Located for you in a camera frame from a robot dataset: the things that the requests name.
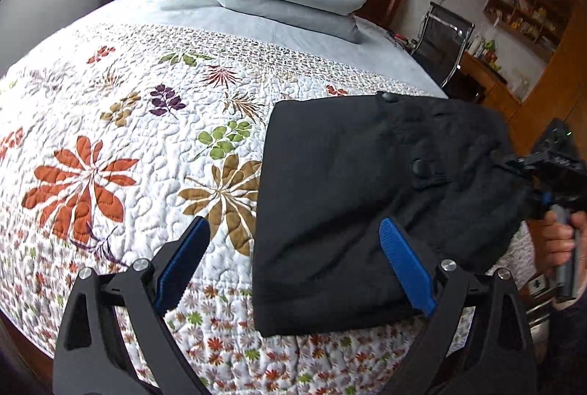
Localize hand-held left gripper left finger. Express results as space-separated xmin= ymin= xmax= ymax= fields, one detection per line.
xmin=51 ymin=216 xmax=212 ymax=395

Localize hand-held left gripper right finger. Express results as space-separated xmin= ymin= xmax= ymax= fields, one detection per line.
xmin=378 ymin=218 xmax=537 ymax=395

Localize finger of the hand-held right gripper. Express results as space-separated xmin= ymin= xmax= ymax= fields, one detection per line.
xmin=525 ymin=188 xmax=548 ymax=221
xmin=493 ymin=149 xmax=551 ymax=175

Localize black pants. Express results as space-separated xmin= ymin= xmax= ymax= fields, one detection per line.
xmin=251 ymin=92 xmax=537 ymax=337

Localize person's right hand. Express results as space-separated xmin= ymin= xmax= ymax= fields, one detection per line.
xmin=532 ymin=210 xmax=574 ymax=275

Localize wooden desk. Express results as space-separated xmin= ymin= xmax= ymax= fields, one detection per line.
xmin=459 ymin=51 xmax=526 ymax=120

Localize wooden wardrobe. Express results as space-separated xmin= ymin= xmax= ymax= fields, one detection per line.
xmin=484 ymin=0 xmax=587 ymax=157

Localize row of shelf books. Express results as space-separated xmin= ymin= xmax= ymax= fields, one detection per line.
xmin=488 ymin=0 xmax=562 ymax=49

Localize black mesh office chair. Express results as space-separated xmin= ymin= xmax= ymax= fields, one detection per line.
xmin=411 ymin=1 xmax=476 ymax=89

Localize person's dark clothing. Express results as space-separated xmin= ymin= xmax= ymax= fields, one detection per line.
xmin=548 ymin=276 xmax=587 ymax=395

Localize floral quilted bedspread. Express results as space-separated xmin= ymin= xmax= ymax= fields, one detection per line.
xmin=0 ymin=22 xmax=537 ymax=395

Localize light blue pillow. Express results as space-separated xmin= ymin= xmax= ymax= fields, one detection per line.
xmin=215 ymin=0 xmax=365 ymax=44

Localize light blue bed sheet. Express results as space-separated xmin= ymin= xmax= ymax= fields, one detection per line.
xmin=98 ymin=0 xmax=448 ymax=99

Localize wooden wall shelf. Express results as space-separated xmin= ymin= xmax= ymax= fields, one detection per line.
xmin=483 ymin=0 xmax=569 ymax=63

